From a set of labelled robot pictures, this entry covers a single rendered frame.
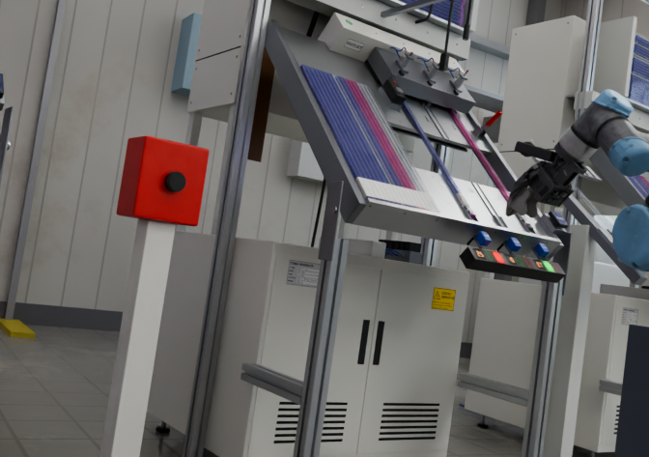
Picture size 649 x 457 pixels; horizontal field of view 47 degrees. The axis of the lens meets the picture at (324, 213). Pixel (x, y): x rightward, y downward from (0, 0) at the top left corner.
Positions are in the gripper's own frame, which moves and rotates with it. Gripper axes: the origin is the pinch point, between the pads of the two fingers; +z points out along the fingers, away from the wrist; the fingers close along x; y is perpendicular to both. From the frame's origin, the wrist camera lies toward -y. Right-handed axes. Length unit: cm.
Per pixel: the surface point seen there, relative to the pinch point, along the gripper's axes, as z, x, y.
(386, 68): 3, -6, -59
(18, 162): 218, -37, -248
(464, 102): 4, 23, -56
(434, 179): 9.5, -6.0, -19.1
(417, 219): 9.8, -20.7, -1.9
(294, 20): 12, -23, -88
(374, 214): 10.9, -32.8, -1.9
